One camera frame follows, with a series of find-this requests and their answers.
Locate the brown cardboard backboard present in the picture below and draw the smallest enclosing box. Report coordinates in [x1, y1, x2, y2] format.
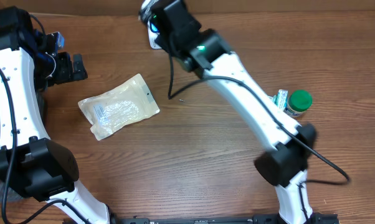
[0, 0, 375, 16]

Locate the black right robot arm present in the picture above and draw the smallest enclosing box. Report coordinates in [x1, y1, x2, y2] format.
[139, 1, 316, 223]

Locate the green lid white jar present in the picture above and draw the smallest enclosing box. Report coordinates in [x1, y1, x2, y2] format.
[284, 90, 313, 118]

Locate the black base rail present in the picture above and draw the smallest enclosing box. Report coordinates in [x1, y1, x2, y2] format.
[110, 213, 340, 224]

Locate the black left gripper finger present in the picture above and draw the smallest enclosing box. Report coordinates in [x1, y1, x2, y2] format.
[72, 70, 88, 82]
[73, 54, 85, 72]

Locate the small teal tissue pack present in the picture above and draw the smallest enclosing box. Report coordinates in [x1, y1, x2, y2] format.
[272, 89, 288, 111]

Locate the beige glossy plastic package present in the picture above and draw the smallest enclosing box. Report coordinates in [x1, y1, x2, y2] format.
[78, 73, 160, 141]

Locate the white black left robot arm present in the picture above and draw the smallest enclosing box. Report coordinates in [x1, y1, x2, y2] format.
[0, 6, 116, 223]

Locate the white barcode scanner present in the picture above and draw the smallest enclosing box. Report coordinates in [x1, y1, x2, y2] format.
[148, 21, 162, 50]

